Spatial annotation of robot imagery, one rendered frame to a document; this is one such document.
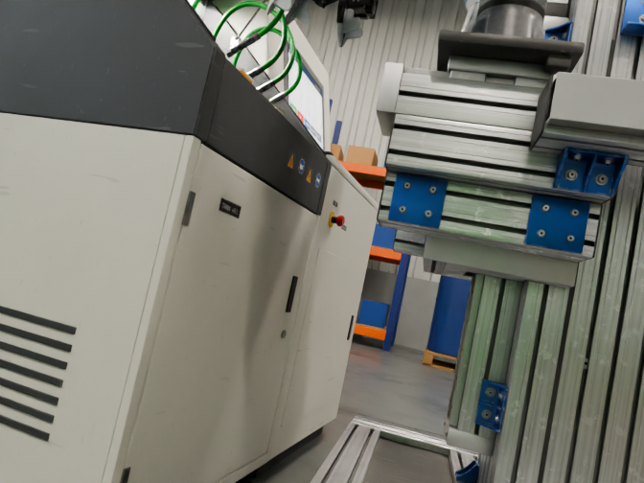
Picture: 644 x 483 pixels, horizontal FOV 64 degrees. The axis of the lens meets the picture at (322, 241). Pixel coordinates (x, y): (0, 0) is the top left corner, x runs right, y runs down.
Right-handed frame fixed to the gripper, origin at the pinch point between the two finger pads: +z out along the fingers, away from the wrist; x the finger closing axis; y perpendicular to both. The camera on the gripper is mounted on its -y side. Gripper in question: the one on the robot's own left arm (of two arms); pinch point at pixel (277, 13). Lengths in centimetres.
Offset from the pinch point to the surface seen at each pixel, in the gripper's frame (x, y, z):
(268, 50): 31.1, -20.4, 17.5
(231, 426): -16, 74, 65
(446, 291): 450, 35, 163
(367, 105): 620, -279, 137
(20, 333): -56, 44, 58
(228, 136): -30.7, 33.9, 14.2
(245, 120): -25.0, 30.5, 12.0
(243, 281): -18, 51, 39
